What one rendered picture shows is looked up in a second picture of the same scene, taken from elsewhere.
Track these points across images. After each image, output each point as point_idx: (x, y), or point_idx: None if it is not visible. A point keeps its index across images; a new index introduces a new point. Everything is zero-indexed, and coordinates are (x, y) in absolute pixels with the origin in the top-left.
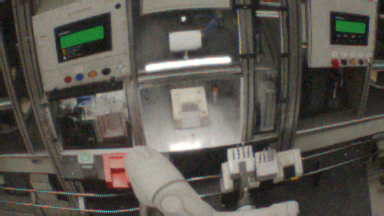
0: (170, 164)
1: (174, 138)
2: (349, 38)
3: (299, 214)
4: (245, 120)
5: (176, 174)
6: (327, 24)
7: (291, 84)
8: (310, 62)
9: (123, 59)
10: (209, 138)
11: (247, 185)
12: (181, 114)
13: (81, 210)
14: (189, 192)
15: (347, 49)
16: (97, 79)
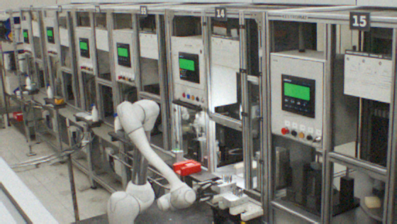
0: (149, 105)
1: (227, 175)
2: (295, 105)
3: None
4: (244, 169)
5: (144, 105)
6: (281, 88)
7: (264, 147)
8: (271, 127)
9: (203, 94)
10: (237, 181)
11: (203, 183)
12: (238, 165)
13: (151, 179)
14: (135, 108)
15: (297, 120)
16: (195, 103)
